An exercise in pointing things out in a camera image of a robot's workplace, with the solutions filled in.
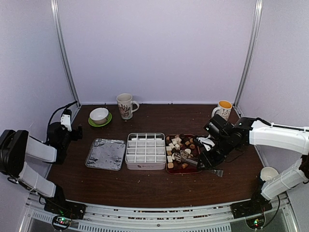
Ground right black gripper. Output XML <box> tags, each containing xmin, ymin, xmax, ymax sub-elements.
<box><xmin>197</xmin><ymin>135</ymin><xmax>234</xmax><ymax>171</ymax></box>

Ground white bowl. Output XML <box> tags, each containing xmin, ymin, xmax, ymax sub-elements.
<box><xmin>89</xmin><ymin>107</ymin><xmax>109</xmax><ymax>125</ymax></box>

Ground white cup near base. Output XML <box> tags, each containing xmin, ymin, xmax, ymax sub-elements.
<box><xmin>259</xmin><ymin>166</ymin><xmax>279</xmax><ymax>182</ymax></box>

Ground white compartment tin box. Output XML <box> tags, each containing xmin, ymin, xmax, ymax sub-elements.
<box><xmin>125</xmin><ymin>133</ymin><xmax>167</xmax><ymax>170</ymax></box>

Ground orange interior mug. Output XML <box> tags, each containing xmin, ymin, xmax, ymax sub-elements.
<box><xmin>211</xmin><ymin>100</ymin><xmax>233</xmax><ymax>121</ymax></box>

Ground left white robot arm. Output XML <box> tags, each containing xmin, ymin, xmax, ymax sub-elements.
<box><xmin>0</xmin><ymin>122</ymin><xmax>83</xmax><ymax>215</ymax></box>

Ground metal tongs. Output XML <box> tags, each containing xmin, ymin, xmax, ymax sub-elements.
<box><xmin>167</xmin><ymin>152</ymin><xmax>224</xmax><ymax>177</ymax></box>

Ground dark red chocolate tray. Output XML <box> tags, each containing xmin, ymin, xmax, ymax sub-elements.
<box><xmin>165</xmin><ymin>134</ymin><xmax>201</xmax><ymax>175</ymax></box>

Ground front aluminium rail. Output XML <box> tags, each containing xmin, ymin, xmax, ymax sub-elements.
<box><xmin>17</xmin><ymin>193</ymin><xmax>300</xmax><ymax>232</ymax></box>

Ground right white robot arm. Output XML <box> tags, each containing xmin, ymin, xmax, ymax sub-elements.
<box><xmin>199</xmin><ymin>115</ymin><xmax>309</xmax><ymax>214</ymax></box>

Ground metal tin lid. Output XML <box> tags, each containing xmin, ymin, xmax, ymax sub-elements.
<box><xmin>85</xmin><ymin>138</ymin><xmax>126</xmax><ymax>171</ymax></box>

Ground aluminium frame post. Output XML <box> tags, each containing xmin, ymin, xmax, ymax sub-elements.
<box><xmin>234</xmin><ymin>0</ymin><xmax>264</xmax><ymax>109</ymax></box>
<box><xmin>50</xmin><ymin>0</ymin><xmax>81</xmax><ymax>107</ymax></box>

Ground coral pattern mug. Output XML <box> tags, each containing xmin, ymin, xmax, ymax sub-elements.
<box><xmin>116</xmin><ymin>93</ymin><xmax>140</xmax><ymax>120</ymax></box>

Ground right aluminium frame post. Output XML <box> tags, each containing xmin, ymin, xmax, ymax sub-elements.
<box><xmin>234</xmin><ymin>0</ymin><xmax>264</xmax><ymax>109</ymax></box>

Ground left aluminium frame post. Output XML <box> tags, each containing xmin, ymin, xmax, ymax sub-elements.
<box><xmin>50</xmin><ymin>0</ymin><xmax>81</xmax><ymax>107</ymax></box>

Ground white square chocolate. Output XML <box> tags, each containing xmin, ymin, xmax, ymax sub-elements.
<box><xmin>167</xmin><ymin>156</ymin><xmax>173</xmax><ymax>163</ymax></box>

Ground green saucer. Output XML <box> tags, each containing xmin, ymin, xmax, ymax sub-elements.
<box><xmin>88</xmin><ymin>113</ymin><xmax>112</xmax><ymax>127</ymax></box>

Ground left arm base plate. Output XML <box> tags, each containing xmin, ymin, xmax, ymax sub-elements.
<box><xmin>44</xmin><ymin>201</ymin><xmax>86</xmax><ymax>219</ymax></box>

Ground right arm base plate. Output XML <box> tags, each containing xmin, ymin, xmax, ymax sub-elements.
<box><xmin>230</xmin><ymin>199</ymin><xmax>272</xmax><ymax>219</ymax></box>

